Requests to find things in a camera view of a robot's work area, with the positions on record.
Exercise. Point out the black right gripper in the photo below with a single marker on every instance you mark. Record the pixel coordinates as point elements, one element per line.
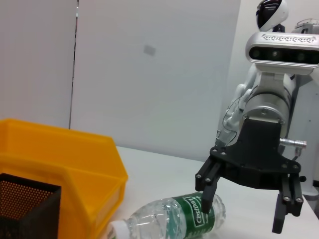
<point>259,154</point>

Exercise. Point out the clear green-label water bottle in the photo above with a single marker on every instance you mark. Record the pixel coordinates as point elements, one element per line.
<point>159,219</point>

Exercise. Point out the black mesh pen holder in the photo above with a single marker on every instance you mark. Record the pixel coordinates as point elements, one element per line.
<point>49,214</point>

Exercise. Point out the white grey robot torso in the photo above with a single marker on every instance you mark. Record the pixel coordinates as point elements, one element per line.
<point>309,112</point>

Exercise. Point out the yellow plastic bin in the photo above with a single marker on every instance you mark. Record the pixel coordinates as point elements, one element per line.
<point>74,154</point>

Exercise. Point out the white robot head black visor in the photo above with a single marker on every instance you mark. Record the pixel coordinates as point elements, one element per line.
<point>276,12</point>

